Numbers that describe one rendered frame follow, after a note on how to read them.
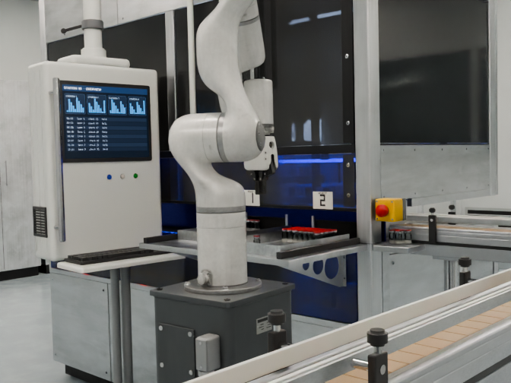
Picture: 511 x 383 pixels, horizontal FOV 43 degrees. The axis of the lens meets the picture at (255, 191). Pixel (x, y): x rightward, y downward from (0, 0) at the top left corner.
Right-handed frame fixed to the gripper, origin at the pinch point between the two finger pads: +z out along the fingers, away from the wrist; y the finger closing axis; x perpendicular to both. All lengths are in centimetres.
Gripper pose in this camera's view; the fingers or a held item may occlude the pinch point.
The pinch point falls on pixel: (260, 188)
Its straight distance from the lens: 193.4
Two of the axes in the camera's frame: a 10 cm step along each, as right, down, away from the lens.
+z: 0.2, 10.0, 0.5
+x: -6.8, 0.5, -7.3
